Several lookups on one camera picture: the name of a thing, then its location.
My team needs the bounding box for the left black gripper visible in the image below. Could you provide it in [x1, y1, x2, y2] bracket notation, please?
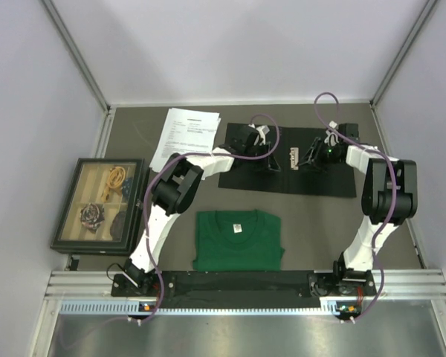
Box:
[243, 141, 279, 172]

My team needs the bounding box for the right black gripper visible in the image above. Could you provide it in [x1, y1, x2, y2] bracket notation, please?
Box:
[297, 138, 340, 173]

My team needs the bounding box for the white folder black inside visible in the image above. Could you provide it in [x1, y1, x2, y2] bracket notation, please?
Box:
[218, 127, 356, 198]

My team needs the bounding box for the white printed paper stack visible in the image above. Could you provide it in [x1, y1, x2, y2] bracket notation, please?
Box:
[150, 108, 221, 173]

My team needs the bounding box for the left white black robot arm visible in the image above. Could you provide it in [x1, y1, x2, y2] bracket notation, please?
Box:
[123, 123, 280, 295]

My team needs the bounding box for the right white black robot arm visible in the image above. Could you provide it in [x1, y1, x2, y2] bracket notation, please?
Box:
[297, 123, 418, 297]

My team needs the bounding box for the green folded t-shirt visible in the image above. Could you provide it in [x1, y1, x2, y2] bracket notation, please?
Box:
[193, 210, 285, 272]

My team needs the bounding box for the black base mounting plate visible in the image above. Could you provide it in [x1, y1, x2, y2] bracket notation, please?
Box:
[111, 271, 376, 309]

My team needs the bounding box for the black glass-lid display box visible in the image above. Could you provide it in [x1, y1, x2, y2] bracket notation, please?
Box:
[51, 158, 149, 256]

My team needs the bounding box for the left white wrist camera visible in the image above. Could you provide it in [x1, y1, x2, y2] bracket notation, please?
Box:
[249, 123, 270, 146]

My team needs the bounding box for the right aluminium corner post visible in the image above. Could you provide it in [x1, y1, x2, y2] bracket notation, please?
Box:
[370, 0, 439, 108]

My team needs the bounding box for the aluminium corner post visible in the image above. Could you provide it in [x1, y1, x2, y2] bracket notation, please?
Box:
[39, 0, 111, 113]
[370, 0, 439, 108]

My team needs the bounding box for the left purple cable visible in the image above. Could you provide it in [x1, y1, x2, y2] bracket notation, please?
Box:
[128, 113, 282, 324]

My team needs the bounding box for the grey slotted cable duct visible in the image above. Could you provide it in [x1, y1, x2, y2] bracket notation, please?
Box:
[60, 300, 356, 316]

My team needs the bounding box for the left aluminium corner post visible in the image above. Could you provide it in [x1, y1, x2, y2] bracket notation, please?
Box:
[39, 0, 111, 113]

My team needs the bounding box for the aluminium front rail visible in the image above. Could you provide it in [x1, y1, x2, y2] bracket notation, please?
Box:
[45, 269, 446, 300]

